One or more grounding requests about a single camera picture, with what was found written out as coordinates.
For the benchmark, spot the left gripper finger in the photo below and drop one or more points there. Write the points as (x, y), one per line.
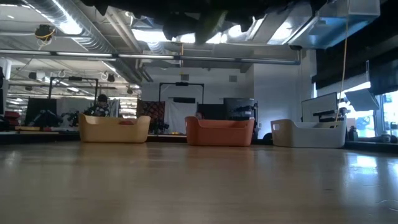
(245, 20)
(178, 28)

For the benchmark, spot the long green cucumber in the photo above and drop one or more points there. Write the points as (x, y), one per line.
(211, 26)

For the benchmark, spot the red plastic tomato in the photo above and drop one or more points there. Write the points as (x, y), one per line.
(127, 123)

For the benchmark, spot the long ceiling pipe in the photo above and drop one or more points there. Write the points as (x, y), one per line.
(146, 56)

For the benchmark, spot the dark patterned cloth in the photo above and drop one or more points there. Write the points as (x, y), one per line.
(152, 110)

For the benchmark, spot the black monitor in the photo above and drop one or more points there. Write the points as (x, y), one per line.
(40, 107)
(214, 111)

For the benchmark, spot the white sheet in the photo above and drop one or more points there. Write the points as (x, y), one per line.
(178, 119)

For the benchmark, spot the person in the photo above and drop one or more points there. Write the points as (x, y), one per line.
(101, 107)

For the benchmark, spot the monitor with white back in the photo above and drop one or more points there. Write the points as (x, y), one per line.
(318, 104)

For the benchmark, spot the orange plastic basket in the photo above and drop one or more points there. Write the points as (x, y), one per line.
(219, 133)

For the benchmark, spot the yellow plastic basket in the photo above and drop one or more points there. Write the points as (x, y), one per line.
(115, 132)

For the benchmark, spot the black window blind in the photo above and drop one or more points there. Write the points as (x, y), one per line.
(373, 46)

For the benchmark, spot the white plastic basket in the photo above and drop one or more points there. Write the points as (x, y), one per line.
(311, 137)

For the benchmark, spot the grey tilted panel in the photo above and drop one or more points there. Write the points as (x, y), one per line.
(362, 99)

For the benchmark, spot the black gantry frame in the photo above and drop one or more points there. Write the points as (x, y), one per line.
(182, 83)
(74, 78)

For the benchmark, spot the grey rectangular air duct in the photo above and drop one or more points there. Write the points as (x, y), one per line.
(342, 25)

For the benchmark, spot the silver round ventilation duct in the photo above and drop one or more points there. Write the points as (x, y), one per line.
(77, 28)

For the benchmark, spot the black aluminium table frame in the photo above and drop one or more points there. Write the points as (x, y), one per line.
(37, 138)

